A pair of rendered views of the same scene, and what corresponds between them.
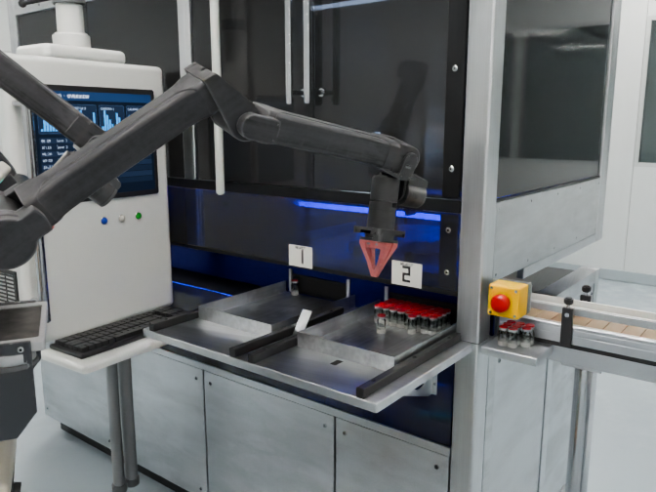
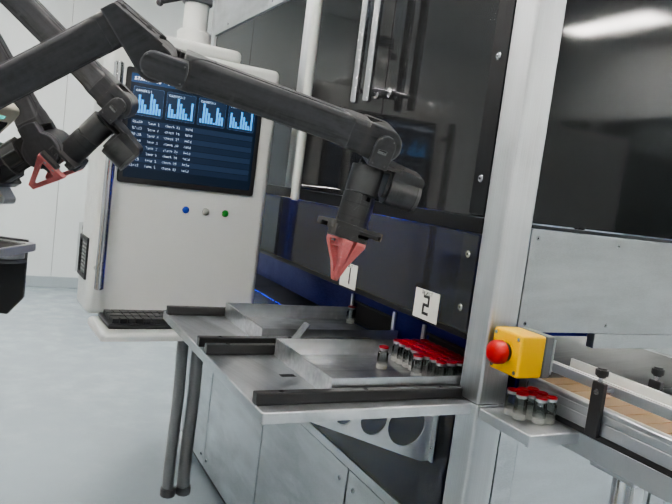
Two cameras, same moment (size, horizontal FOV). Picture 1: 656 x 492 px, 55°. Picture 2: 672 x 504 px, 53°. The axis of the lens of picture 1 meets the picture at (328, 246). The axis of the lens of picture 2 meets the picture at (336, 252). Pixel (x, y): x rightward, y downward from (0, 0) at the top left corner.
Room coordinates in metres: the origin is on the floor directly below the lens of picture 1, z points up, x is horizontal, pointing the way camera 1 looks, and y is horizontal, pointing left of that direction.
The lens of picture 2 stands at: (0.20, -0.58, 1.24)
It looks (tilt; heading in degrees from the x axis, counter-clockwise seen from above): 6 degrees down; 25
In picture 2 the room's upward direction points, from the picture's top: 7 degrees clockwise
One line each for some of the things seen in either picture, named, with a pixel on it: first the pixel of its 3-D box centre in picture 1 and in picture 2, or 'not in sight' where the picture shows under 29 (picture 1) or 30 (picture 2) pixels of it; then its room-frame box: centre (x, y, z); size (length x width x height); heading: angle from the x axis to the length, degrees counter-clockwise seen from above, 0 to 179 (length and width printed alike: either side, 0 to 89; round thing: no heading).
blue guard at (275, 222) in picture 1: (184, 216); (278, 225); (2.01, 0.47, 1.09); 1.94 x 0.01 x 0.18; 52
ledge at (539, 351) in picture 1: (519, 348); (534, 424); (1.39, -0.44, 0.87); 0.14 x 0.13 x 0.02; 142
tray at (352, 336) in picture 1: (386, 331); (379, 365); (1.42, -0.14, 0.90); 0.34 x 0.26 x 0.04; 142
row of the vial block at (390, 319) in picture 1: (404, 319); (417, 360); (1.49, -0.19, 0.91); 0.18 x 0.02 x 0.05; 52
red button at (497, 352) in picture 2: (501, 303); (499, 351); (1.33, -0.38, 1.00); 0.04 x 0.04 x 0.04; 52
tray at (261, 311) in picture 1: (279, 306); (309, 323); (1.63, 0.13, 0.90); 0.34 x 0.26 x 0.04; 142
